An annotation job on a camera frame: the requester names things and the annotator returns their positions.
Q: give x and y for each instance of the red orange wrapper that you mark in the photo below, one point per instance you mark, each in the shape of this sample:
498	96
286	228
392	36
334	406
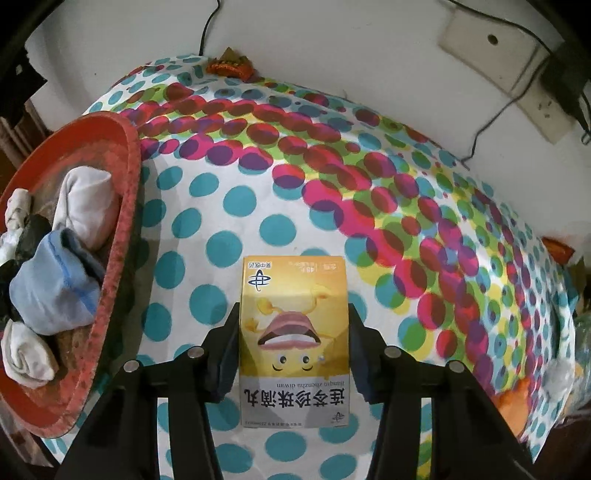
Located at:
228	64

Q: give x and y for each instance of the red packet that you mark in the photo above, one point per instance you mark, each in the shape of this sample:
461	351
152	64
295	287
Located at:
558	248

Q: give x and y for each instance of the yellow cardboard box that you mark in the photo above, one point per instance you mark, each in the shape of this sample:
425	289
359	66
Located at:
293	341

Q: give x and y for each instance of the black cloth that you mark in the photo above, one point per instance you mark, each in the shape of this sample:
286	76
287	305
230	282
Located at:
32	235

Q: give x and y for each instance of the white grey cloth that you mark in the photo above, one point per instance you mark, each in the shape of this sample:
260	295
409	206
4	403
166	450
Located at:
16	207

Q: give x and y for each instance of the black charger adapter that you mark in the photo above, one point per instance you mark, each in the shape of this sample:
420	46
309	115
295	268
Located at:
568	83

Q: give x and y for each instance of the light blue sock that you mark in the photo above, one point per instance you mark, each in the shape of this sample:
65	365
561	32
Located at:
55	286

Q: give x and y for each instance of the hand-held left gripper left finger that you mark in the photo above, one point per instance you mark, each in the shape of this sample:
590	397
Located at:
226	360

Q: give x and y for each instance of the round red tray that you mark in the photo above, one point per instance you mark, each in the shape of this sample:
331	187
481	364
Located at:
117	258

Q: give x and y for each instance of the beige wall socket plate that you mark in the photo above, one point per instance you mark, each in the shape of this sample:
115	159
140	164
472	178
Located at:
498	60

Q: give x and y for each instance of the grey white sock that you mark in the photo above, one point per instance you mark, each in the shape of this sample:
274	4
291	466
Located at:
561	374

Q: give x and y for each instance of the orange rubber toy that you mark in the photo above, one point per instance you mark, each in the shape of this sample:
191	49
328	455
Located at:
515	397

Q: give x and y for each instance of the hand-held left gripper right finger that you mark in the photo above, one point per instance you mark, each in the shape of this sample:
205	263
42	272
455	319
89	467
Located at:
360	364

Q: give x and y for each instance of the polka dot tablecloth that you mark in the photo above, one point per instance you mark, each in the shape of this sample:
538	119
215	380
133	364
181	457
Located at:
323	175

